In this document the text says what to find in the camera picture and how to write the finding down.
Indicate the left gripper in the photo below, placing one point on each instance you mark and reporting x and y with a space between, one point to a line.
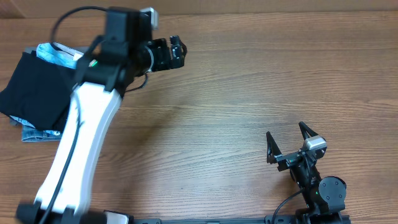
165 61

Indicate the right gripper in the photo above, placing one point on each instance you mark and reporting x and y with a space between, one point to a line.
290 157

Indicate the black t-shirt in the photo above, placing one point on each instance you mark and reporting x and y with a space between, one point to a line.
39 92

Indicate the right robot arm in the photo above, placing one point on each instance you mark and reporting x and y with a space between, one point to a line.
324 196

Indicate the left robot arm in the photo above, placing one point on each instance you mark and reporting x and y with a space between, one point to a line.
103 75

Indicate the light blue folded t-shirt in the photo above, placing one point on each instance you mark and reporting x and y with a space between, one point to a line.
57 56

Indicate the folded blue jeans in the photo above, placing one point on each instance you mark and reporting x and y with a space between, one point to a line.
30 134

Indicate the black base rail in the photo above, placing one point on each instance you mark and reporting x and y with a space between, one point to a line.
211 221

